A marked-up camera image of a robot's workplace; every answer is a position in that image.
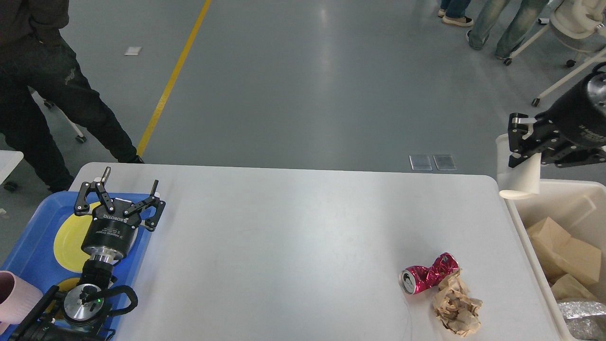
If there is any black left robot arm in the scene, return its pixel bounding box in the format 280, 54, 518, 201
1, 168, 165, 341

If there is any crushed red can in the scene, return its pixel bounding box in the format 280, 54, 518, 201
399, 252, 459, 295

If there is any white paper cup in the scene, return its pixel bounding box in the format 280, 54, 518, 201
495, 134, 541, 199

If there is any beige plastic bin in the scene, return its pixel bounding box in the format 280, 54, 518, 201
505, 179, 606, 341

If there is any person in blue jeans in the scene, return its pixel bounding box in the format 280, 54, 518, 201
466, 0, 550, 60

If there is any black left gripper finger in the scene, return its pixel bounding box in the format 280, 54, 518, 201
74, 167, 114, 216
123, 179, 165, 231

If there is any brown paper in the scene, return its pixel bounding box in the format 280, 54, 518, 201
432, 269, 482, 337

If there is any foil tray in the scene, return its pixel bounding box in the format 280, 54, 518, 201
558, 299, 606, 341

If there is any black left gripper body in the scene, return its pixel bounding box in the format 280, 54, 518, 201
81, 203, 142, 259

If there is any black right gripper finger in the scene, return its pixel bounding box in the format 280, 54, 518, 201
508, 113, 576, 168
543, 145, 606, 168

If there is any floor outlet plate right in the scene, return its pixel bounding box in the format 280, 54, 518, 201
433, 154, 457, 171

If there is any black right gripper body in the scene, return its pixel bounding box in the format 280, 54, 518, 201
537, 73, 606, 148

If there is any floor outlet plate left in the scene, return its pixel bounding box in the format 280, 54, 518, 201
409, 154, 433, 172

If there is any brown paper bag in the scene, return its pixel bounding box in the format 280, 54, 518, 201
526, 217, 602, 301

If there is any grey chair at left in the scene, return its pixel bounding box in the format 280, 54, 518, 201
43, 99, 88, 144

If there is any white side table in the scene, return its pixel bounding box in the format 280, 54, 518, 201
0, 150, 24, 192

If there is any yellow plate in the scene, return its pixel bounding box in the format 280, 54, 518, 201
53, 214, 93, 273

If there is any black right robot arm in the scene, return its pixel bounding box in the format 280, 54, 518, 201
508, 62, 606, 168

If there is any floor outlet plate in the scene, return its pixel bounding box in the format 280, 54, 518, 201
409, 154, 433, 172
433, 154, 457, 171

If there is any pink ribbed mug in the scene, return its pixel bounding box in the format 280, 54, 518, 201
0, 270, 43, 334

